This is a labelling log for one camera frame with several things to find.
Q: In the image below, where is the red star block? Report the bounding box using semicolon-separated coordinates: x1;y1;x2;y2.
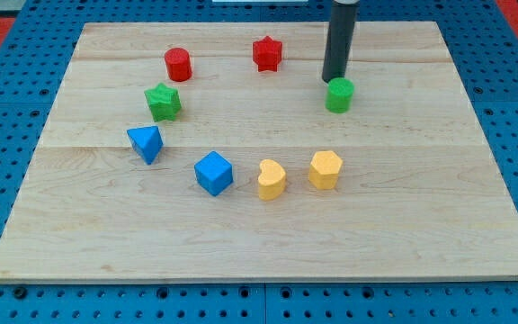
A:
253;36;282;72

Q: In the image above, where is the green star block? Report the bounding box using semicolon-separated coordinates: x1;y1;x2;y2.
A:
144;83;182;122

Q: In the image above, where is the yellow heart block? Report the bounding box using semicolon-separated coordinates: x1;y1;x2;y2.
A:
257;159;287;201

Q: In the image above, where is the blue cube block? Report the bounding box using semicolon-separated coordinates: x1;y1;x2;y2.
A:
194;151;233;196

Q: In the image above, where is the yellow hexagon block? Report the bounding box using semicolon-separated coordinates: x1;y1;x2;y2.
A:
308;150;343;190

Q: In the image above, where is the wooden board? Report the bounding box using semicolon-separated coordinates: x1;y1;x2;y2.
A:
0;22;518;284

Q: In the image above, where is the green cylinder block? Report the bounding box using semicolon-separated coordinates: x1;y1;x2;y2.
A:
325;77;354;113

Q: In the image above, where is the blue triangle block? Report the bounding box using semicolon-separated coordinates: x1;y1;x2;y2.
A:
127;126;164;165

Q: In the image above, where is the red cylinder block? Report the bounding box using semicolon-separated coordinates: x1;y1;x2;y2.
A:
164;48;192;82

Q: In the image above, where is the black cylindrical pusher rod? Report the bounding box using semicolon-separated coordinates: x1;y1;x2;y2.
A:
322;0;360;83

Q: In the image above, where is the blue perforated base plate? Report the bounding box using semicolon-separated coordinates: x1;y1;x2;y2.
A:
0;1;518;323

